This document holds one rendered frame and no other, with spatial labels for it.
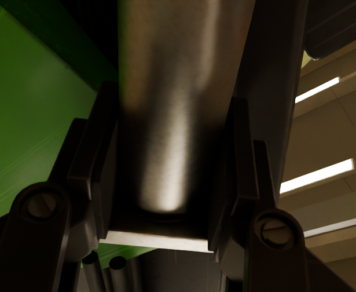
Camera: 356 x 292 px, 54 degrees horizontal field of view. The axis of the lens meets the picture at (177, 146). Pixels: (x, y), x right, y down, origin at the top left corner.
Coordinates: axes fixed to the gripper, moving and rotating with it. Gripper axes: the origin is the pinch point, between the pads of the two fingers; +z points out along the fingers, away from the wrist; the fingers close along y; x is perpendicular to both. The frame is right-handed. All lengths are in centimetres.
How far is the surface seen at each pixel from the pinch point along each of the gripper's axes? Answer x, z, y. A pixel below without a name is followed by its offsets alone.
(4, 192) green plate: -6.4, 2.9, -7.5
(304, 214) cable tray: -241, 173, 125
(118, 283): -11.5, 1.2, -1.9
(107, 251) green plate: -11.1, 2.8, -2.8
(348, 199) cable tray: -214, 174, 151
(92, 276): -11.7, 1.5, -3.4
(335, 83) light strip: -301, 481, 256
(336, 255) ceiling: -358, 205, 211
